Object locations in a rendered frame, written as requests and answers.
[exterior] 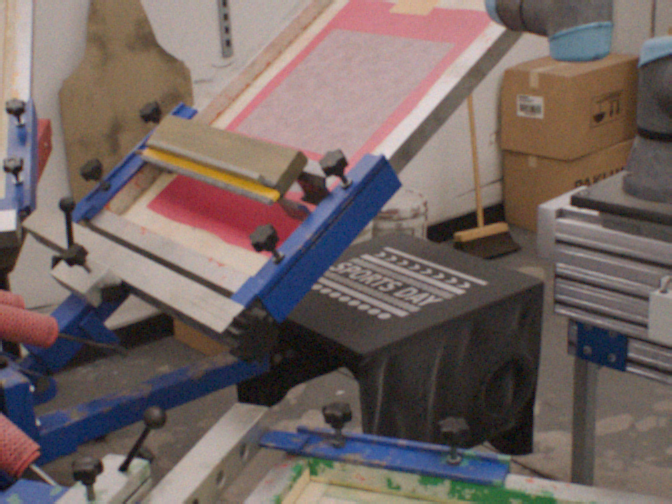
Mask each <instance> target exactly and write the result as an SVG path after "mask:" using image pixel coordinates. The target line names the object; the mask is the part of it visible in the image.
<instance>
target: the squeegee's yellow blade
mask: <svg viewBox="0 0 672 504"><path fill-rule="evenodd" d="M143 154H144V155H147V156H150V157H153V158H156V159H160V160H163V161H166V162H169V163H172V164H174V165H177V166H180V168H184V169H187V170H190V171H193V172H196V173H199V174H202V175H205V176H207V177H211V178H214V179H217V180H220V181H223V182H226V183H229V184H232V185H236V186H238V187H241V188H244V189H247V190H250V191H253V192H256V194H259V195H263V196H266V197H269V198H271V199H273V200H274V201H276V200H277V198H278V197H279V196H280V194H279V192H278V191H277V190H273V189H270V188H267V187H264V186H261V185H257V184H254V183H251V182H248V181H245V180H242V179H239V178H236V177H232V176H229V175H226V174H223V173H220V172H217V171H214V170H211V169H207V168H204V166H201V165H198V164H195V163H192V162H189V161H186V160H182V159H179V158H176V157H173V156H170V155H167V154H164V153H161V152H158V151H154V150H151V149H148V148H147V149H146V150H145V152H144V153H143Z"/></svg>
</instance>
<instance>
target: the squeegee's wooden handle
mask: <svg viewBox="0 0 672 504"><path fill-rule="evenodd" d="M149 139H154V140H158V142H161V143H164V144H167V145H170V146H173V147H176V148H180V149H184V150H187V151H190V152H193V153H196V154H199V155H203V156H206V157H210V158H213V159H216V160H219V161H222V162H225V163H229V164H232V165H236V166H239V168H242V169H245V170H248V171H252V172H255V173H258V174H261V175H262V176H263V177H264V178H265V180H264V181H263V183H262V184H263V185H264V186H265V187H267V188H270V189H273V190H277V191H278V192H279V194H280V196H279V197H281V198H284V196H286V195H287V194H288V191H289V190H290V188H291V187H292V185H293V184H294V183H295V181H296V180H297V178H298V177H299V175H300V174H301V173H302V171H303V170H304V168H305V166H306V164H307V162H308V158H307V157H306V156H305V155H304V153H303V152H302V151H300V150H296V149H292V148H289V147H284V146H280V145H277V144H273V143H270V141H266V140H262V139H258V138H254V137H250V136H247V135H243V134H240V133H236V132H231V131H228V130H224V129H221V128H217V127H213V126H210V125H205V124H201V123H198V122H194V121H191V120H187V119H183V118H179V117H175V115H171V114H167V115H166V117H165V118H164V119H163V121H162V122H161V123H160V125H159V126H158V127H156V129H155V130H154V131H153V133H152V134H151V135H150V137H149V138H148V140H147V142H146V143H145V146H146V147H147V148H148V149H151V150H154V149H152V148H151V147H150V146H149V145H148V144H147V143H148V142H149ZM154 151H155V150H154Z"/></svg>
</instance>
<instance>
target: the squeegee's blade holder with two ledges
mask: <svg viewBox="0 0 672 504"><path fill-rule="evenodd" d="M147 144H148V145H149V146H150V147H151V148H152V149H154V150H155V151H158V152H161V153H164V154H167V155H170V156H173V157H176V158H179V159H182V160H186V161H189V162H192V163H195V164H198V165H201V166H204V168H207V169H211V170H214V171H217V172H220V173H223V174H226V175H229V176H232V177H236V178H239V179H242V180H245V181H248V182H251V183H254V184H257V185H261V186H264V185H263V184H262V183H263V181H264V180H265V178H264V177H263V176H262V175H261V174H258V173H255V172H252V171H248V170H245V169H242V168H239V166H236V165H232V164H229V163H225V162H222V161H219V160H216V159H213V158H210V157H206V156H203V155H199V154H196V153H193V152H190V151H187V150H184V149H180V148H176V147H173V146H170V145H167V144H164V143H161V142H158V140H154V139H149V142H148V143H147ZM264 187H265V186H264Z"/></svg>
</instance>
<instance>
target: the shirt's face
mask: <svg viewBox="0 0 672 504"><path fill-rule="evenodd" d="M389 247H390V248H393V249H396V250H399V251H401V252H404V253H407V254H410V255H414V256H417V257H419V258H422V259H425V260H428V261H431V262H434V263H436V264H440V265H443V266H446V267H449V268H452V270H454V271H457V272H460V273H463V274H467V275H470V276H472V277H475V278H478V279H481V280H484V281H487V282H489V283H486V284H484V285H481V286H479V287H476V288H474V289H471V290H468V291H466V292H462V293H460V294H457V296H454V297H452V298H449V299H447V300H444V301H442V302H438V303H435V304H433V305H430V306H428V307H425V308H422V309H420V310H417V311H415V312H411V313H409V314H406V315H403V316H401V317H398V318H396V319H393V321H390V322H385V321H382V319H380V318H378V317H375V316H373V315H371V314H368V313H366V312H364V311H361V310H358V309H356V308H354V307H351V306H349V305H347V304H344V303H342V302H340V301H336V300H334V299H332V298H330V297H327V296H325V295H323V293H320V292H318V291H316V290H313V289H310V290H309V291H308V292H307V293H306V295H305V296H304V297H303V299H302V300H301V301H300V302H299V303H298V304H297V305H296V306H295V308H294V309H293V310H292V311H291V312H290V313H289V314H288V316H287V317H286V318H284V319H283V321H286V322H288V323H290V324H292V325H294V326H296V327H298V328H300V329H302V330H304V331H306V332H308V333H310V334H313V335H315V336H318V337H320V338H322V339H324V340H326V341H328V342H330V343H332V344H334V346H336V347H339V348H341V349H343V350H345V351H347V352H349V353H351V354H354V355H356V356H358V357H361V354H363V353H365V352H368V351H370V350H373V349H375V348H378V347H380V346H383V344H385V343H389V342H391V341H394V340H396V339H399V338H401V337H404V336H406V335H409V334H411V333H415V332H417V331H420V330H422V329H425V328H427V327H430V326H432V325H434V324H437V323H440V322H443V321H445V319H448V318H450V317H453V316H455V315H458V314H460V313H463V312H466V311H469V310H471V309H474V308H476V307H479V306H481V305H484V304H486V303H489V302H492V301H495V300H497V299H500V298H502V297H505V296H507V294H509V293H512V292H514V291H518V290H520V289H523V288H525V287H528V286H530V285H533V284H535V283H538V282H540V281H541V279H540V278H537V277H534V276H531V275H528V274H525V273H522V272H519V271H515V270H512V268H509V267H506V266H503V265H500V264H497V263H494V262H490V261H487V260H484V259H481V258H478V257H475V256H472V255H469V254H466V253H462V252H459V251H456V250H453V249H450V248H447V247H444V246H441V245H437V243H434V242H431V241H428V240H425V239H422V238H419V237H416V236H412V235H409V234H406V233H403V232H392V233H389V234H385V235H382V236H379V237H376V238H372V239H369V240H366V241H363V242H359V243H356V245H353V246H350V247H348V248H347V249H346V250H345V252H344V253H343V254H342V255H341V256H340V257H339V258H338V259H336V261H335V262H334V263H333V264H332V265H335V264H339V263H342V262H345V261H348V260H351V259H354V258H357V257H360V256H364V255H367V254H370V253H373V252H376V251H379V250H382V249H385V248H389ZM332 265H331V266H332Z"/></svg>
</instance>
